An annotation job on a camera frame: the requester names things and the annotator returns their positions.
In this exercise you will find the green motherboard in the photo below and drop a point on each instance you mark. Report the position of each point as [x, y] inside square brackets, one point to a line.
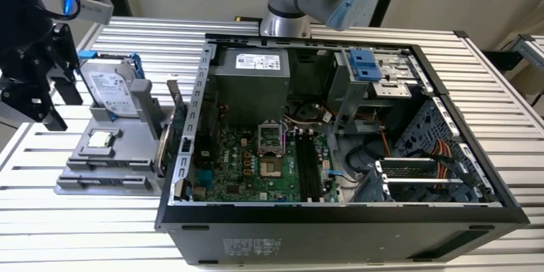
[273, 189]

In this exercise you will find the metal locking lever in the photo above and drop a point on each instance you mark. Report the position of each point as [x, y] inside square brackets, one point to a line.
[283, 143]

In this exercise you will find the blue RAM stick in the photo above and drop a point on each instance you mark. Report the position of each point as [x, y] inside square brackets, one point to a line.
[105, 182]

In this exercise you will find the grey power supply unit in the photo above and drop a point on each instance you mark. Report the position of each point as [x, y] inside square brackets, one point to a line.
[251, 93]

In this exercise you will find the yellow black plug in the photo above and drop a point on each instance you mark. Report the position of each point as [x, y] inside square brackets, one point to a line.
[241, 18]

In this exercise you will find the hard disk with blue carrier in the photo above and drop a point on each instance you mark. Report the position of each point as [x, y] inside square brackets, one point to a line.
[109, 87]

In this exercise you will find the blue plastic drive latch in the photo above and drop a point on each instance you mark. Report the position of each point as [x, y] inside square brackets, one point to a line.
[363, 65]

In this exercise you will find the metal mesh disk bay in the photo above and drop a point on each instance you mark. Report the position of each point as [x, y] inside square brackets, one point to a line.
[409, 165]

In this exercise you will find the green graphics card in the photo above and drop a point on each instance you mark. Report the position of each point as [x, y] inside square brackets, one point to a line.
[179, 132]

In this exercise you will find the grey parts rack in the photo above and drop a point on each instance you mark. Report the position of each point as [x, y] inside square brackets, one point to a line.
[134, 144]

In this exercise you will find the black PC case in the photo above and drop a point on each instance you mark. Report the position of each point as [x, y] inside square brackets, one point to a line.
[298, 237]

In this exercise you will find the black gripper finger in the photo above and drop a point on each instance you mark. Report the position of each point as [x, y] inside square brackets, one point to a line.
[66, 61]
[45, 103]

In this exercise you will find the CPU socket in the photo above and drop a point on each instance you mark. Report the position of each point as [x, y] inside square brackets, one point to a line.
[273, 167]

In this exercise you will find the silver CPU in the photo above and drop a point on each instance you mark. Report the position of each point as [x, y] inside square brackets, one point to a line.
[101, 139]

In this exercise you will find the metal slat side table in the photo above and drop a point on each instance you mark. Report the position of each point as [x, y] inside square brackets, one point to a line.
[531, 46]

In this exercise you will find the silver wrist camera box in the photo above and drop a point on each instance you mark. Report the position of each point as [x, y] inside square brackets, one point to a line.
[98, 9]

